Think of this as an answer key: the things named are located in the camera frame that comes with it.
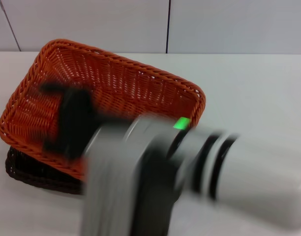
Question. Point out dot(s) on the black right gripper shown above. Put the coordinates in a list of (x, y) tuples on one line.
[(78, 123)]

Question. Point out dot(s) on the brown wicker basket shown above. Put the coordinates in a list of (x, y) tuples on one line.
[(42, 177)]

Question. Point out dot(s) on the orange wicker basket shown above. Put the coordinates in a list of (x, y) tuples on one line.
[(116, 93)]

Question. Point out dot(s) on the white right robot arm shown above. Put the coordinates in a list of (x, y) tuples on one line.
[(239, 172)]

